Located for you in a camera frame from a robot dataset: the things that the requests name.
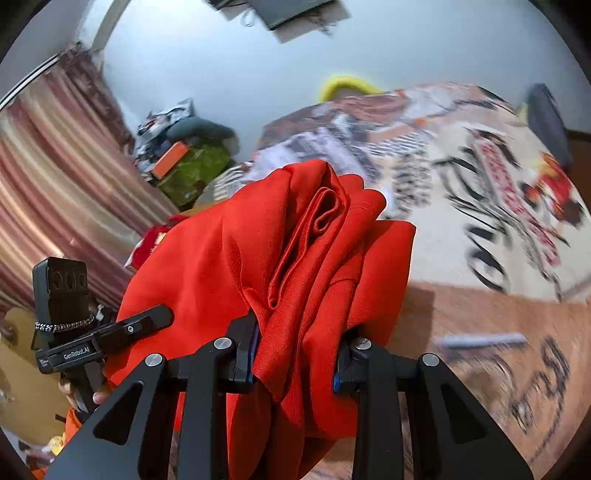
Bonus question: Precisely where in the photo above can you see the yellow plush pillow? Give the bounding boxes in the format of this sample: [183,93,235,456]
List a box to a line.
[316,74,384,104]

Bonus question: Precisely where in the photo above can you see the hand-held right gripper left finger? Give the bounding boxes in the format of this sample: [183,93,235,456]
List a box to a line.
[44,316,259,480]

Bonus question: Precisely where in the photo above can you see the orange box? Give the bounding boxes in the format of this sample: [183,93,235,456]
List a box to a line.
[151,141,190,181]

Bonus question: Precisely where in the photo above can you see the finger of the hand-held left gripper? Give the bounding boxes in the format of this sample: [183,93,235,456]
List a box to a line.
[95,304,174,357]

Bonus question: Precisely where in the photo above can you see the striped curtain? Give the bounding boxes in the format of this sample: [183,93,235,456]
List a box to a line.
[0,46,185,324]

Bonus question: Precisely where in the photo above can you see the red zip jacket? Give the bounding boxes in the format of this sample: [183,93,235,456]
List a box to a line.
[104,159,416,480]

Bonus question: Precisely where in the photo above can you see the curtain rail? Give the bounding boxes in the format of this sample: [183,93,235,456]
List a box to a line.
[0,44,81,109]

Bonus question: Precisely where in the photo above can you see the black wall monitor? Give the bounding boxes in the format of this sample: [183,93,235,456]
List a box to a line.
[249,0,352,33]

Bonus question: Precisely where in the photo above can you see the person's left hand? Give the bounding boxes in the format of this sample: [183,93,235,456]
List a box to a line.
[59,376,112,412]

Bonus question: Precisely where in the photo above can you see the dark green cushion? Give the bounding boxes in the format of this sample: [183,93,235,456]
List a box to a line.
[166,116,236,144]

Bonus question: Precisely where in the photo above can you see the printed blanket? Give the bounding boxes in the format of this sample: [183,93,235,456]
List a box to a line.
[194,82,591,480]

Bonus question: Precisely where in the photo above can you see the green patterned cloth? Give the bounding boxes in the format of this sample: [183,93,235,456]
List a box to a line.
[157,145,232,208]

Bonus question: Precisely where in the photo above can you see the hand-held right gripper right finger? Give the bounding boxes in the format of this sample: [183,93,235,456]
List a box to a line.
[332,330,534,480]

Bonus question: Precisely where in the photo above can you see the pile of printed papers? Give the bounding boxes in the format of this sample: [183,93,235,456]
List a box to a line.
[134,98,195,158]

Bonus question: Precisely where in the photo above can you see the red plush toy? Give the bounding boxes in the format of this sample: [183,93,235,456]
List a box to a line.
[126,215,185,271]

